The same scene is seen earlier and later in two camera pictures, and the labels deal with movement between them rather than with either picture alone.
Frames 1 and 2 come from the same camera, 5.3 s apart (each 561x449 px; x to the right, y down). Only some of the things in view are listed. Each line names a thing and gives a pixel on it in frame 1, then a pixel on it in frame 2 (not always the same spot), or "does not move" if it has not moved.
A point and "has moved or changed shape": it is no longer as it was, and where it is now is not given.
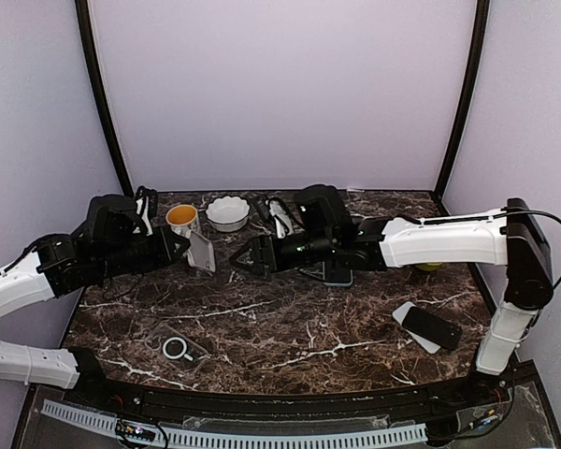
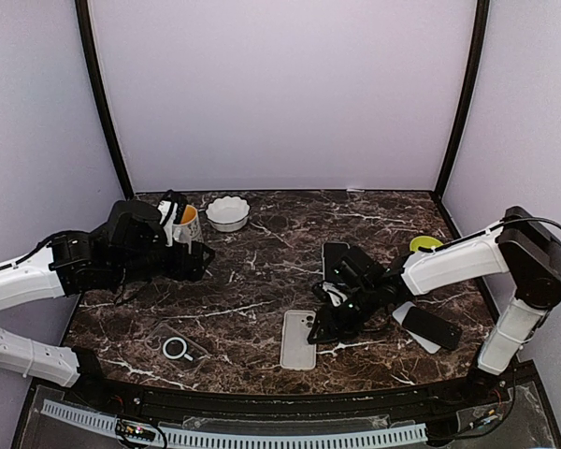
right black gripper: [258, 246] to [334, 327]
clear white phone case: [201, 252] has moved or changed shape
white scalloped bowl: [228, 214] does not move
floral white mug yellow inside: [183, 219] does not move
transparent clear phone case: [177, 348] does not move
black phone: [437, 329] does not move
